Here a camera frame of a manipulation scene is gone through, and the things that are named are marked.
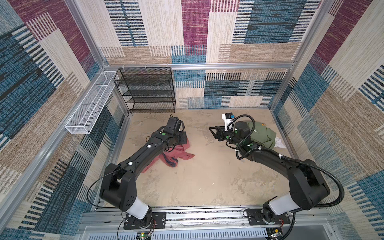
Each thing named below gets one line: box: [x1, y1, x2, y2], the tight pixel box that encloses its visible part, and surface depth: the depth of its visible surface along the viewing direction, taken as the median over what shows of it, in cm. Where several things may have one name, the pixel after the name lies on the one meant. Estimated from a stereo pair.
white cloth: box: [273, 137, 286, 149], surface depth 103 cm
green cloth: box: [248, 121, 277, 149], surface depth 98 cm
